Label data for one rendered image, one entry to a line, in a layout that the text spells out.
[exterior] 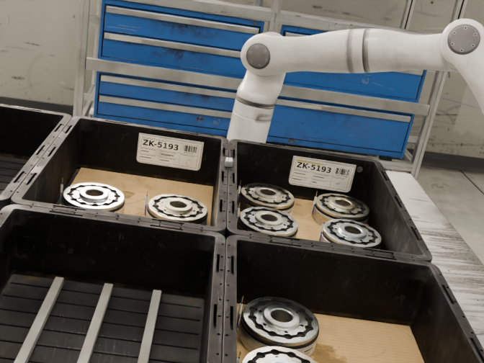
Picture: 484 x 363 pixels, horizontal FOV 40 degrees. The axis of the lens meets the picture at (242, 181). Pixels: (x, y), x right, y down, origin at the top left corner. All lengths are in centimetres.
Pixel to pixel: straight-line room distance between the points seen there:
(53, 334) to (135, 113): 234
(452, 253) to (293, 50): 58
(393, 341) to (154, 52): 229
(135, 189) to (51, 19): 278
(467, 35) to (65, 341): 92
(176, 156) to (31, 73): 283
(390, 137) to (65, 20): 192
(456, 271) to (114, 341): 86
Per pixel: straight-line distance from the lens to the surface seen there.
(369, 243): 113
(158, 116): 313
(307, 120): 318
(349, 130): 324
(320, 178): 130
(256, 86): 151
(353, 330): 95
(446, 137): 438
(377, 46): 139
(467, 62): 134
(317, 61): 141
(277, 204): 120
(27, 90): 408
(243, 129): 150
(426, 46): 143
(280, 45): 143
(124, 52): 306
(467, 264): 155
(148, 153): 128
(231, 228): 92
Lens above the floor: 135
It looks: 23 degrees down
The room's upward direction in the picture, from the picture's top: 10 degrees clockwise
